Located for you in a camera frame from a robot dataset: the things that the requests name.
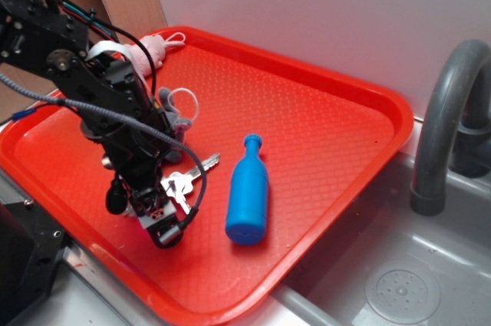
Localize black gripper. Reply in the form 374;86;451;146
101;132;183;249

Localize silver keys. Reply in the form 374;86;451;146
121;153;222;218

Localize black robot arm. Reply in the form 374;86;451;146
1;0;186;249

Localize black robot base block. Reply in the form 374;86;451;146
1;199;67;325

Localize grey plush bunny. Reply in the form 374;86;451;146
158;87;199;143

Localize blue plastic bottle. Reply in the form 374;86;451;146
225;134;269;245

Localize pink plush toy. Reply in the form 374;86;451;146
125;32;186;77

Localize orange plastic tray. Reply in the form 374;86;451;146
1;28;413;325

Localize sink drain cover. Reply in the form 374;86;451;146
364;265;441;325

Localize grey toy faucet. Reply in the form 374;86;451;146
410;39;490;216

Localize grey braided cable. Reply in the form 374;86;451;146
0;71;209;227

